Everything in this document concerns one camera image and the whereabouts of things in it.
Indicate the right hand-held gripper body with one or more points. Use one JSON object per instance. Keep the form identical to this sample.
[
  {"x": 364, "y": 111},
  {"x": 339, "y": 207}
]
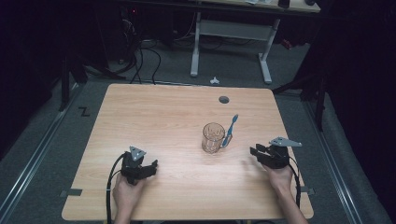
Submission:
[{"x": 277, "y": 157}]

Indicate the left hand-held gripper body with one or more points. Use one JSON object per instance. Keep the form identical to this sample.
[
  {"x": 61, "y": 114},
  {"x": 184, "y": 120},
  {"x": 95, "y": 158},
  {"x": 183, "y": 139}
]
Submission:
[{"x": 132, "y": 168}]

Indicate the blue toothbrush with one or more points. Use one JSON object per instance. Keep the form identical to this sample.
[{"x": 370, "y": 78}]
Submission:
[{"x": 230, "y": 129}]

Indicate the clear glass mug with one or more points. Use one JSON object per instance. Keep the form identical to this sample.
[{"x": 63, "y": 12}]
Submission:
[{"x": 213, "y": 138}]

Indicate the person's right hand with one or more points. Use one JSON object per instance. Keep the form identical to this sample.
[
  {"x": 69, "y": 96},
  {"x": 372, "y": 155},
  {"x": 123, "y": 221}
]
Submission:
[{"x": 280, "y": 179}]

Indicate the person's left hand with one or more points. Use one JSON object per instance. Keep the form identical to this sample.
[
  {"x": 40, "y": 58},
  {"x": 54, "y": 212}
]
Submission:
[{"x": 126, "y": 196}]

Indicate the grey tape strip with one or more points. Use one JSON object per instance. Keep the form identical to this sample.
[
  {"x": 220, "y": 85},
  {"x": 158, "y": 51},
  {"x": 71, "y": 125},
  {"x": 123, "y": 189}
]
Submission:
[
  {"x": 308, "y": 190},
  {"x": 72, "y": 192}
]

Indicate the grey round table grommet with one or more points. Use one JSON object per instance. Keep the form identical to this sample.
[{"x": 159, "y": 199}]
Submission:
[{"x": 223, "y": 100}]

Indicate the black stand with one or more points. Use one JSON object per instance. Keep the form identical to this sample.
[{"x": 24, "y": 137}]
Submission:
[
  {"x": 320, "y": 102},
  {"x": 64, "y": 81}
]

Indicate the small white floor object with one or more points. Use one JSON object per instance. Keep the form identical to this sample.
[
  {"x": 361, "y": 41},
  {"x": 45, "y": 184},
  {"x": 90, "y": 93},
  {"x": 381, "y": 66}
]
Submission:
[{"x": 214, "y": 81}]

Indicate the small red object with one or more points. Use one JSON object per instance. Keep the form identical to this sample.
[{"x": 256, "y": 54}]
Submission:
[{"x": 287, "y": 44}]

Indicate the white-framed desk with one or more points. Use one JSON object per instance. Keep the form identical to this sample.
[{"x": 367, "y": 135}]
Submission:
[{"x": 232, "y": 30}]

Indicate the dark computer tower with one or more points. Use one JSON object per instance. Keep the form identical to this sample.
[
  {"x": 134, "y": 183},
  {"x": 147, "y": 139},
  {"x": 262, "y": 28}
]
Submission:
[{"x": 129, "y": 31}]

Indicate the metal floor rail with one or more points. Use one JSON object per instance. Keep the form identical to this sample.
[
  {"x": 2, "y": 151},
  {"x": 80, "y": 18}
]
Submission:
[
  {"x": 333, "y": 161},
  {"x": 34, "y": 161}
]

